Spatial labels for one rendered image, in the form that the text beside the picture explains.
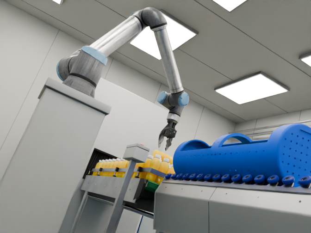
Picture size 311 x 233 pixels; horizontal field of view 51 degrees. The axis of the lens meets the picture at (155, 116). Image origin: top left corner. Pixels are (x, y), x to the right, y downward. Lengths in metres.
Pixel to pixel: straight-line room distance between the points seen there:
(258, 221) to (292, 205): 0.16
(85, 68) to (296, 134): 1.02
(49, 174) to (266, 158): 0.91
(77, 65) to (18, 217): 0.75
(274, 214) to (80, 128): 0.88
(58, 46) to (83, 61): 4.82
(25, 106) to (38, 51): 1.05
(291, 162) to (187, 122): 5.79
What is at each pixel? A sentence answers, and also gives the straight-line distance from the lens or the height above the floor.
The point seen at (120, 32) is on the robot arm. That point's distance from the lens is 2.04.
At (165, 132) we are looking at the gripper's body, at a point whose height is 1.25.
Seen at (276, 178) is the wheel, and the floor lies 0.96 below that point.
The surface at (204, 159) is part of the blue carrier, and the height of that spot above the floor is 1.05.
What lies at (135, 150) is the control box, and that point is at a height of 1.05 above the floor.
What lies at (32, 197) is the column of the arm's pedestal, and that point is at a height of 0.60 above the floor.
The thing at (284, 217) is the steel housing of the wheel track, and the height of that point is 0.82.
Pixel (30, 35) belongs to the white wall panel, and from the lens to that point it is 6.49.
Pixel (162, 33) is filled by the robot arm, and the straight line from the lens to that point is 2.09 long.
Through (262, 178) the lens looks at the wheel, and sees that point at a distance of 1.41.
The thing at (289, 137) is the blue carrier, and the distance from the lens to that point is 1.41.
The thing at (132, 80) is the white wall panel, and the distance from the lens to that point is 6.71.
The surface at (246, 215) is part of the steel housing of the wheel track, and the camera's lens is 1.38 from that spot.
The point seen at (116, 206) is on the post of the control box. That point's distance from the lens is 2.19.
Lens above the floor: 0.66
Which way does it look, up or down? 17 degrees up
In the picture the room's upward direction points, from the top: 19 degrees clockwise
